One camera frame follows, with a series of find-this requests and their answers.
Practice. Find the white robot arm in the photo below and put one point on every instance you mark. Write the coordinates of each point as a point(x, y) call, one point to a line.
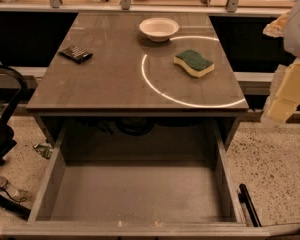
point(291, 36)

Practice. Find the green and yellow sponge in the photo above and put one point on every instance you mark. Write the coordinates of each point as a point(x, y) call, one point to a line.
point(194, 63)

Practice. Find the black drawer handle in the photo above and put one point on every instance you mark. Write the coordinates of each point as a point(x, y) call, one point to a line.
point(245, 198)

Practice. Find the white bowl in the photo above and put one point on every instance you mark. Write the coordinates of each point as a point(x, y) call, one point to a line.
point(159, 29)

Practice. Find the green wrapper on floor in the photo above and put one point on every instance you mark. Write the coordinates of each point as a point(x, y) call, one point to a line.
point(43, 149)

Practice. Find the black office chair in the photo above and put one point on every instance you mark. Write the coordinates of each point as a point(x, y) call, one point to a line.
point(7, 142)

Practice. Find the open grey drawer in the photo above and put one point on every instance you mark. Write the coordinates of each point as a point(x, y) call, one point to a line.
point(170, 184)

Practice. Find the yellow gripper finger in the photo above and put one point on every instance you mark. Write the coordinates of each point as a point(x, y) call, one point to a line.
point(284, 95)
point(276, 28)

